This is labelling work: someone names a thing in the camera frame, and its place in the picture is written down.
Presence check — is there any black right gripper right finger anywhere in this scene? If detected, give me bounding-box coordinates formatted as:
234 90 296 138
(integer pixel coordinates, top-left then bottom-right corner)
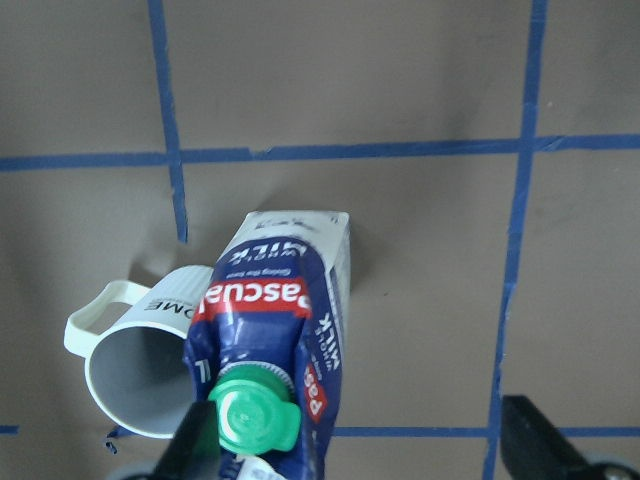
500 395 600 480

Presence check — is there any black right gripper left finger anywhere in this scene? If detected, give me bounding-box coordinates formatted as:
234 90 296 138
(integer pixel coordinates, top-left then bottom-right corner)
149 401 221 479

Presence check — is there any white ribbed mug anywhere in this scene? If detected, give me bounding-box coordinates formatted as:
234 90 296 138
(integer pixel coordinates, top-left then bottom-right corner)
64 265 213 439

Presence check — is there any blue white milk carton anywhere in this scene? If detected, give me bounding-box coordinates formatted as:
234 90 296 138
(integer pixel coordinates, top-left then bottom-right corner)
184 211 351 479

